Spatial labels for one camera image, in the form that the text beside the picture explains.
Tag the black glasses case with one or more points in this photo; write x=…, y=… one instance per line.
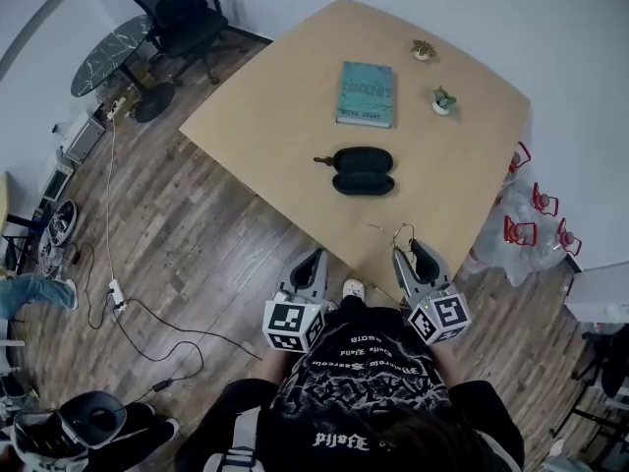
x=363, y=185

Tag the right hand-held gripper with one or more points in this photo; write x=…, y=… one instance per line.
x=444, y=315

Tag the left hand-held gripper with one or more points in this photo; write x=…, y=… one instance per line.
x=287, y=322

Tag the person's right forearm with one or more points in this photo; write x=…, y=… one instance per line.
x=447, y=369

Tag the teal book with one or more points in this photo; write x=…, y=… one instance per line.
x=366, y=94

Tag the person's left forearm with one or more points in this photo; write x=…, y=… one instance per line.
x=277, y=369

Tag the white box appliance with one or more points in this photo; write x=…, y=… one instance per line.
x=84, y=138

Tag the person's black printed shirt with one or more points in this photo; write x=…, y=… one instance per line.
x=359, y=401

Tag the white toaster oven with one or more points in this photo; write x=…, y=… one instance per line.
x=58, y=182

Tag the small green potted plant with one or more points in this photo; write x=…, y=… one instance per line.
x=443, y=102

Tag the white power strip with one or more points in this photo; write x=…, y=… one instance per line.
x=114, y=108
x=118, y=295

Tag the person's right shoe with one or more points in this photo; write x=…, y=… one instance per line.
x=354, y=289

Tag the black office chair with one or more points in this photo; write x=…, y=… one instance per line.
x=182, y=17

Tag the wire-rimmed eyeglasses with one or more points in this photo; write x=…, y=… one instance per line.
x=396, y=236

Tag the round black marble table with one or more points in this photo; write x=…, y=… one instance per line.
x=110, y=57

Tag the white storage box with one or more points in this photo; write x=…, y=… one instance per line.
x=599, y=293

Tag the black frame chair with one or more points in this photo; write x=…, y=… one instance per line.
x=609, y=371

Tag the small brown potted plant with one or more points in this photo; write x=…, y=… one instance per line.
x=423, y=51

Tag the round white floor device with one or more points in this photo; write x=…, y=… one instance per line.
x=60, y=229

